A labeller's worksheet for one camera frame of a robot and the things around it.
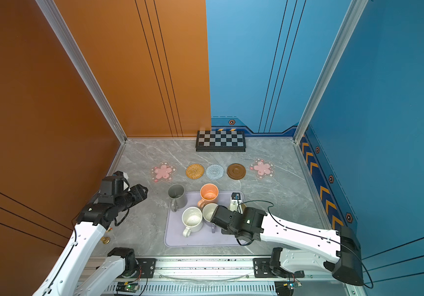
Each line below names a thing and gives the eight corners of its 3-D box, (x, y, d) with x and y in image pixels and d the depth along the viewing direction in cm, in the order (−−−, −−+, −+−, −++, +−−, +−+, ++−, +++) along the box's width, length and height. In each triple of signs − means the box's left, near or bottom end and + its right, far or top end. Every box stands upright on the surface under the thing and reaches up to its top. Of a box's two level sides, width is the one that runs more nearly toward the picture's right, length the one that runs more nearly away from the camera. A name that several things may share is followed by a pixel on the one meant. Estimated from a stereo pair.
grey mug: (170, 214, 89) (165, 205, 81) (173, 194, 96) (169, 184, 87) (185, 214, 89) (182, 205, 81) (188, 194, 96) (185, 184, 87)
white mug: (182, 239, 81) (179, 233, 75) (185, 214, 89) (183, 206, 82) (201, 239, 81) (200, 233, 75) (202, 214, 89) (201, 206, 82)
